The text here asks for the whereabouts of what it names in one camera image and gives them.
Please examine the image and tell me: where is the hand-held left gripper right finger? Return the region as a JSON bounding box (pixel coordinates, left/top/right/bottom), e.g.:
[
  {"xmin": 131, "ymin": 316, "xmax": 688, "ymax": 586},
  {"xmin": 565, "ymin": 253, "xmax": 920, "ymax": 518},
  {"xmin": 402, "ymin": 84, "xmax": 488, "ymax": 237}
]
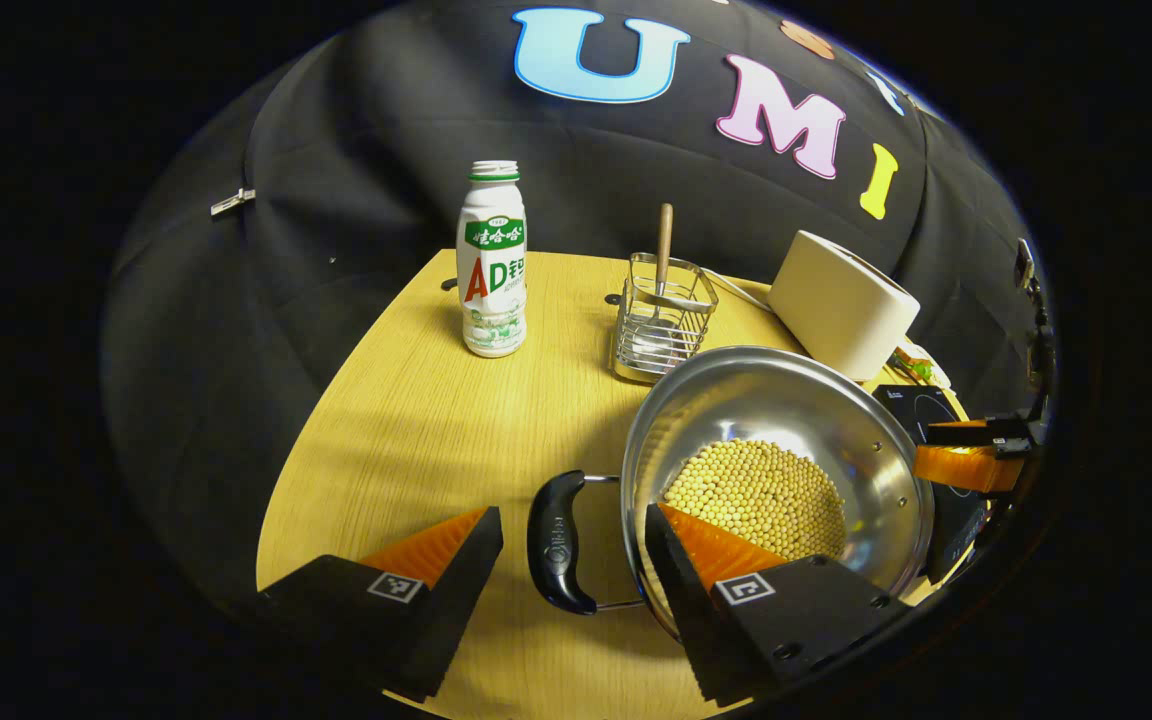
[{"xmin": 644, "ymin": 502, "xmax": 912, "ymax": 709}]

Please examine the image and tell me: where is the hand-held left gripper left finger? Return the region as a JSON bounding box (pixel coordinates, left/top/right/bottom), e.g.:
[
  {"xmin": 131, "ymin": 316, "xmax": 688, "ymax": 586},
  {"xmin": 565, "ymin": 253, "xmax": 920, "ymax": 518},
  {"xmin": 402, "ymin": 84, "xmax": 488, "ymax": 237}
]
[{"xmin": 256, "ymin": 505, "xmax": 505, "ymax": 704}]

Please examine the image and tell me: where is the black induction cooktop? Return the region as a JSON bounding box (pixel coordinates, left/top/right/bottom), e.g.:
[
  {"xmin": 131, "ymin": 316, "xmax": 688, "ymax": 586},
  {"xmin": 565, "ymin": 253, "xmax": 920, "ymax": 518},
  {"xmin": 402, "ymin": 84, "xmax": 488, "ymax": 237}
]
[{"xmin": 871, "ymin": 385, "xmax": 992, "ymax": 586}]

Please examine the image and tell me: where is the stainless steel pot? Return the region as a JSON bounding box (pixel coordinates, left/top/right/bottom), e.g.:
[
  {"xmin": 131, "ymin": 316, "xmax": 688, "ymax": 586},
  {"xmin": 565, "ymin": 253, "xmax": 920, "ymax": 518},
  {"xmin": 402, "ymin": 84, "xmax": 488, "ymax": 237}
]
[{"xmin": 526, "ymin": 345, "xmax": 937, "ymax": 641}]

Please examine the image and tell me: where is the sandwich with lettuce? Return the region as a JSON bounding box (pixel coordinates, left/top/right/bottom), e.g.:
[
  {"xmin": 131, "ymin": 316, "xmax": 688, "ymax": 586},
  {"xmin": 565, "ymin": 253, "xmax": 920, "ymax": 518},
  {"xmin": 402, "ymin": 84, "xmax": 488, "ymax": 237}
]
[{"xmin": 896, "ymin": 340, "xmax": 937, "ymax": 386}]

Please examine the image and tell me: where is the pile of yellow soybeans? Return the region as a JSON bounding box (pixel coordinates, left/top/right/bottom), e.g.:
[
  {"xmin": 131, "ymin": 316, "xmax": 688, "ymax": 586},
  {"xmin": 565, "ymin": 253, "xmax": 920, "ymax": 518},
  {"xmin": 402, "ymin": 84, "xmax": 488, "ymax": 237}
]
[{"xmin": 663, "ymin": 438, "xmax": 849, "ymax": 563}]

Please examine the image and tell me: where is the white toaster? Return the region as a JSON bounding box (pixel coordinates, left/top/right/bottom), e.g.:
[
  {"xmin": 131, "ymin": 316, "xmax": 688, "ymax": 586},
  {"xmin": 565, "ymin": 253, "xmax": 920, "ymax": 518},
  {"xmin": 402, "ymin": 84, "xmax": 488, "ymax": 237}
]
[{"xmin": 768, "ymin": 230, "xmax": 922, "ymax": 383}]

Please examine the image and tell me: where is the white drink bottle green label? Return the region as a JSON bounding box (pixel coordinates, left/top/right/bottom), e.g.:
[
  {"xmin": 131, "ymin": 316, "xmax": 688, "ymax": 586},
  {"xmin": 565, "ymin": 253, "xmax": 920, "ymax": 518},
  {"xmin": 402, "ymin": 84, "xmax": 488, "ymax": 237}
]
[{"xmin": 456, "ymin": 160, "xmax": 529, "ymax": 359}]

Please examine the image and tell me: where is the black backdrop cloth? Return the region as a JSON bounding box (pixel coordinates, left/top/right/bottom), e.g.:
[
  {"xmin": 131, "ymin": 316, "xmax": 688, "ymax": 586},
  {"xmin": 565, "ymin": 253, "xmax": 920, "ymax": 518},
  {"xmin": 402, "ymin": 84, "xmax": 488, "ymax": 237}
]
[{"xmin": 101, "ymin": 0, "xmax": 1052, "ymax": 601}]

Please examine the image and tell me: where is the metal wire basket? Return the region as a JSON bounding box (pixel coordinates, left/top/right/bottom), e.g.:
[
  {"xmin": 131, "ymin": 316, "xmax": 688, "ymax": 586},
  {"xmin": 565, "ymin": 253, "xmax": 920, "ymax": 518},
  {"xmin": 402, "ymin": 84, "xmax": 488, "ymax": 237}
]
[{"xmin": 611, "ymin": 252, "xmax": 720, "ymax": 384}]

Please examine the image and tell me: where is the white toaster cable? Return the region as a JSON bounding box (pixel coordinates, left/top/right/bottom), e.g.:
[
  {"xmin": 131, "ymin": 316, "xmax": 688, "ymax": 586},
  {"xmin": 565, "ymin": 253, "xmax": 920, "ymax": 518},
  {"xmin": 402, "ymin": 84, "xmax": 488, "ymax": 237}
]
[{"xmin": 701, "ymin": 265, "xmax": 775, "ymax": 313}]

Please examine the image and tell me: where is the wooden handled spoon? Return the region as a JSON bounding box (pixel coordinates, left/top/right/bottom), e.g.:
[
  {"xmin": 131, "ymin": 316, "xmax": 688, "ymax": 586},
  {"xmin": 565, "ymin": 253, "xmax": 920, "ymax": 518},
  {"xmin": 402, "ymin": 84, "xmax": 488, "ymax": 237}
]
[{"xmin": 631, "ymin": 203, "xmax": 702, "ymax": 356}]

